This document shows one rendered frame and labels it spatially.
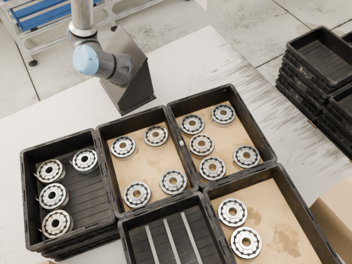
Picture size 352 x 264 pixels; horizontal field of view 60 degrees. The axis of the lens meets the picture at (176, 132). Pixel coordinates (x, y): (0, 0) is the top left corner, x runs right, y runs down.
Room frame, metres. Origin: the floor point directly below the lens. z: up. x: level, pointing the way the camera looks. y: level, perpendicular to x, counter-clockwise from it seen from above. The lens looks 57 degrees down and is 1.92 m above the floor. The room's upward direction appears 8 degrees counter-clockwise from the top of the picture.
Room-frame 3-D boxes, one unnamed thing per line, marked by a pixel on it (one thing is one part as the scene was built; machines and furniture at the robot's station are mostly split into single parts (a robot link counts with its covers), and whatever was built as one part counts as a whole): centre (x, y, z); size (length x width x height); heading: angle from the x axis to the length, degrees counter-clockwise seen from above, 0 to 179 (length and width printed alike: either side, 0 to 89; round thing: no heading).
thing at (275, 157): (0.62, -0.16, 0.92); 0.40 x 0.30 x 0.02; 12
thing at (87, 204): (0.49, 0.43, 0.87); 0.40 x 0.30 x 0.11; 12
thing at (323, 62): (1.26, -0.95, 0.37); 0.40 x 0.30 x 0.45; 23
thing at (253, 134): (0.62, -0.16, 0.87); 0.40 x 0.30 x 0.11; 12
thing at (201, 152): (0.61, -0.09, 0.86); 0.10 x 0.10 x 0.01
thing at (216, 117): (0.74, -0.21, 0.86); 0.10 x 0.10 x 0.01
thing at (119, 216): (0.56, 0.13, 0.92); 0.40 x 0.30 x 0.02; 12
